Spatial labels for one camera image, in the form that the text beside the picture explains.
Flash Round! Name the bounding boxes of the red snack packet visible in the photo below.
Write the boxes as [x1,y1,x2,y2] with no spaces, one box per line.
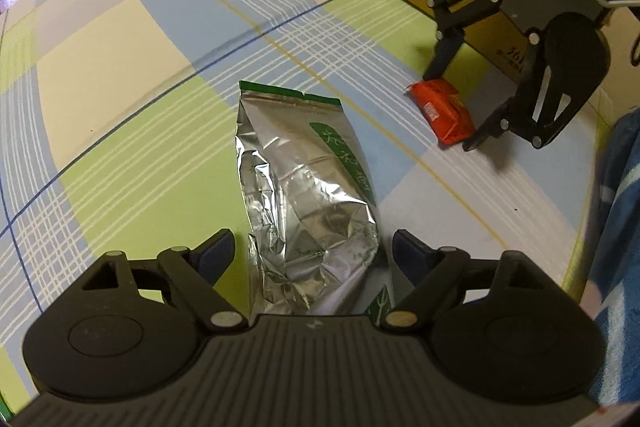
[405,78,476,146]

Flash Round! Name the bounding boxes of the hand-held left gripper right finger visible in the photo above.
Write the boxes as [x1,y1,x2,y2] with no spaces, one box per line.
[382,229,558,334]

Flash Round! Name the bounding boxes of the blue patterned cloth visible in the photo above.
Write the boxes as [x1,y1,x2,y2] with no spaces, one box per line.
[582,107,640,410]

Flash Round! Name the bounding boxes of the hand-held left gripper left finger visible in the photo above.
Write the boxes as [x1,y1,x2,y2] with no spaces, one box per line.
[80,228,248,334]

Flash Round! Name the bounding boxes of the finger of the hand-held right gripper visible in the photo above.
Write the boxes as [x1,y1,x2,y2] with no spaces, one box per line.
[462,32,598,152]
[424,0,503,80]

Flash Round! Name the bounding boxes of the checked tablecloth desktop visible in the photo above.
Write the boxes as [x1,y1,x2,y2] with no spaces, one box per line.
[0,0,621,413]

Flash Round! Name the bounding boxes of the silver green foil pouch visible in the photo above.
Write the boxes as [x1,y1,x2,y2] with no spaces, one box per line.
[235,79,397,324]

